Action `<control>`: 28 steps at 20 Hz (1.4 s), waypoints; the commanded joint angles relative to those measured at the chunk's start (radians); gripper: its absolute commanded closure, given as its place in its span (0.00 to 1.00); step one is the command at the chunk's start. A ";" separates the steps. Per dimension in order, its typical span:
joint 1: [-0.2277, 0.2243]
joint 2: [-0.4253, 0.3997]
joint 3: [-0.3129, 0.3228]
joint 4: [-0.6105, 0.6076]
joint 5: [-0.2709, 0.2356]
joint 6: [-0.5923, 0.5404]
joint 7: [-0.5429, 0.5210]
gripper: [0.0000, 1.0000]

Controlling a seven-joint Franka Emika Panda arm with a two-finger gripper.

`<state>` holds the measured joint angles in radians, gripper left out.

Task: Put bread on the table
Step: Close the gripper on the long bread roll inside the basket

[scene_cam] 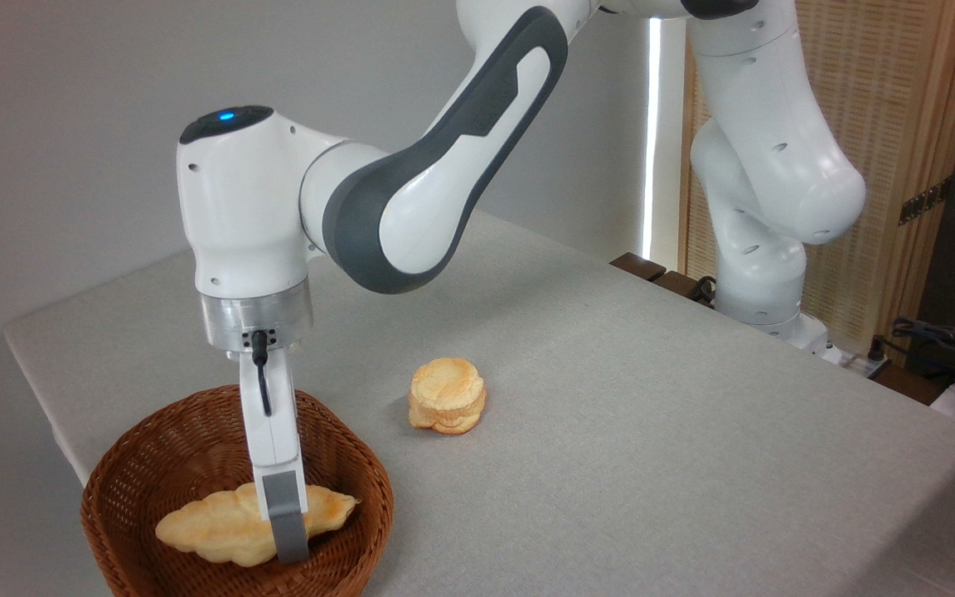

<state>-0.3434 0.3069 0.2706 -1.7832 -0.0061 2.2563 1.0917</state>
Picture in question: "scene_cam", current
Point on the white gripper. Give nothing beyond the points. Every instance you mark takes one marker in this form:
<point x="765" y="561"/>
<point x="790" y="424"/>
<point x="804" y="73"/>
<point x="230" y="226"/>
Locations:
<point x="278" y="431"/>

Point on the long leaf-shaped bread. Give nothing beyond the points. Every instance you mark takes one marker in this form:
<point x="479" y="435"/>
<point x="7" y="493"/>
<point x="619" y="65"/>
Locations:
<point x="212" y="526"/>

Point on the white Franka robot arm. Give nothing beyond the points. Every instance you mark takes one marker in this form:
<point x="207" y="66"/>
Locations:
<point x="411" y="191"/>

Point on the round stacked bread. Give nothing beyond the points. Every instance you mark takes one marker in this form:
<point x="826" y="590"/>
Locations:
<point x="447" y="394"/>

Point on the brown wicker basket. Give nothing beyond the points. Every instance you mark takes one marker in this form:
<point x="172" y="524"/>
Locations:
<point x="154" y="439"/>

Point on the grey tablecloth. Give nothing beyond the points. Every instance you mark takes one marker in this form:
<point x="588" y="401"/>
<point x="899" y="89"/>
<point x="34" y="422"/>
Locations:
<point x="652" y="414"/>

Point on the dark wooden block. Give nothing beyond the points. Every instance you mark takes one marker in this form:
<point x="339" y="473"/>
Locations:
<point x="637" y="265"/>
<point x="676" y="283"/>

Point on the white power strip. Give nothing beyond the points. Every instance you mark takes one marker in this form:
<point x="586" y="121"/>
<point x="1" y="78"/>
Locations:
<point x="863" y="365"/>

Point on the black metal hinge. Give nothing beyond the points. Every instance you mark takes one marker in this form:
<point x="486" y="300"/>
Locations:
<point x="923" y="201"/>

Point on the wooden slatted screen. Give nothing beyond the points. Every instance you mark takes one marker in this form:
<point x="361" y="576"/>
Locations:
<point x="900" y="99"/>

